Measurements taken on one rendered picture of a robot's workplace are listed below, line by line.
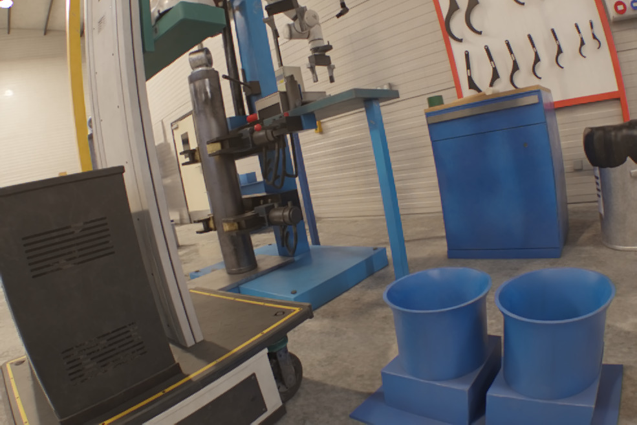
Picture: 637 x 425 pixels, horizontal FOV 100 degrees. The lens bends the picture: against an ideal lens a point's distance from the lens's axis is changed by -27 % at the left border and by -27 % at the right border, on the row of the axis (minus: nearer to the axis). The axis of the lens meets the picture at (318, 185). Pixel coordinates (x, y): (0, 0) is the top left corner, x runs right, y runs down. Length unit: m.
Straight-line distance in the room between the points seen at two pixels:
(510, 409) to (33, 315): 1.06
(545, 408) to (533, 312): 0.28
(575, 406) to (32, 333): 1.14
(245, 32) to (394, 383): 2.42
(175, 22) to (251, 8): 1.82
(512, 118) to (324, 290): 1.37
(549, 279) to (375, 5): 3.39
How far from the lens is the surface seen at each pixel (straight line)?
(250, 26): 2.74
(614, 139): 2.03
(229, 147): 2.09
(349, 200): 4.23
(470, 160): 2.15
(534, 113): 2.03
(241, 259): 2.35
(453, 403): 1.02
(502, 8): 3.36
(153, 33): 1.14
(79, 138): 4.71
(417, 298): 1.13
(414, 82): 3.62
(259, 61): 2.66
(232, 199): 2.30
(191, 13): 1.04
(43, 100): 13.26
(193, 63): 2.48
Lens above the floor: 0.76
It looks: 4 degrees down
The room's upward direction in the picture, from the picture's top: 11 degrees counter-clockwise
